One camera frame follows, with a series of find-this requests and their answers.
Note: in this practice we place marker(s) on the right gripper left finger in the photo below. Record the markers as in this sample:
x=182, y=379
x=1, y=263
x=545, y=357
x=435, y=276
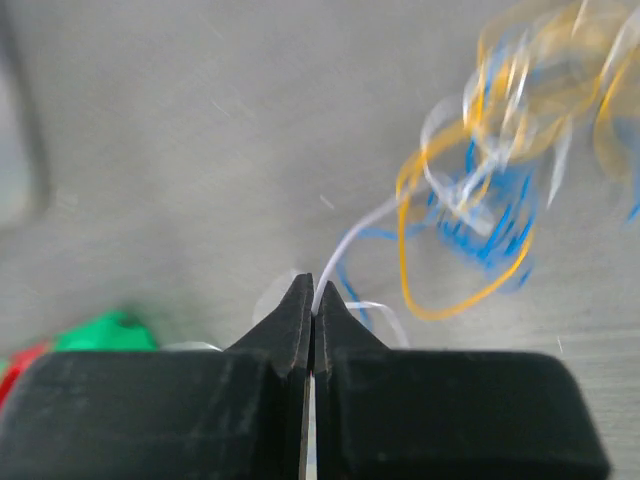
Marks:
x=241, y=413

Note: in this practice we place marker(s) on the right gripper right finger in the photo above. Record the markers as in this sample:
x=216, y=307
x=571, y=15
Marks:
x=385, y=413

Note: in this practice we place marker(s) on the left green bin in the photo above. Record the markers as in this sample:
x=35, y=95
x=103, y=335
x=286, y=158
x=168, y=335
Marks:
x=115, y=330

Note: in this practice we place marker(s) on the red bin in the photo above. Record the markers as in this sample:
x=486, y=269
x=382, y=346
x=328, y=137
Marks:
x=17, y=364

